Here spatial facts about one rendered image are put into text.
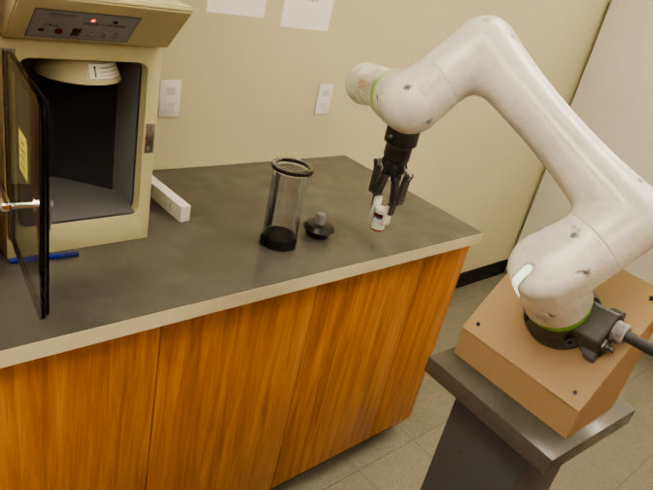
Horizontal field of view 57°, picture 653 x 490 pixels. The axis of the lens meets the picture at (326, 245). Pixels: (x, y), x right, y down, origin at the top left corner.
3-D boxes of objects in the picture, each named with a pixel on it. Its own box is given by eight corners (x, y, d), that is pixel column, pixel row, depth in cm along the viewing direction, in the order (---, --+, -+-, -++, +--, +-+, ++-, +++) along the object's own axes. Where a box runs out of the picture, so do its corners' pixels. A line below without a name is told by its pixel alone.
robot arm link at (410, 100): (466, 110, 112) (432, 54, 107) (411, 152, 113) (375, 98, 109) (436, 100, 129) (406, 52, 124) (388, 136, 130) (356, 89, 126)
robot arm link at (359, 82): (416, 126, 130) (428, 74, 127) (364, 118, 128) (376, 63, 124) (378, 107, 164) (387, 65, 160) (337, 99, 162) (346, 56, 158)
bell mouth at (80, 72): (21, 60, 130) (20, 34, 128) (102, 64, 142) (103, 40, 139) (50, 85, 119) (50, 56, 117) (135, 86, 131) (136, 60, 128)
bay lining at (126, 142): (-12, 180, 143) (-19, 26, 127) (96, 172, 160) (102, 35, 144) (21, 226, 128) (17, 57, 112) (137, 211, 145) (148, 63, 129)
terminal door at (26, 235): (15, 241, 127) (10, 48, 109) (45, 324, 105) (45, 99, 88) (11, 242, 126) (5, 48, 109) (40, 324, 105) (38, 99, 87)
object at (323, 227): (294, 229, 171) (299, 208, 168) (319, 225, 177) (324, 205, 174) (315, 244, 166) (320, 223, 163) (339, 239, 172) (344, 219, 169)
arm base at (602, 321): (677, 332, 110) (677, 319, 105) (633, 398, 108) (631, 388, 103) (551, 268, 126) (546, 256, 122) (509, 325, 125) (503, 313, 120)
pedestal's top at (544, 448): (628, 423, 129) (635, 409, 128) (544, 476, 110) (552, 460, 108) (511, 338, 151) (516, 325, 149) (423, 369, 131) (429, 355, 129)
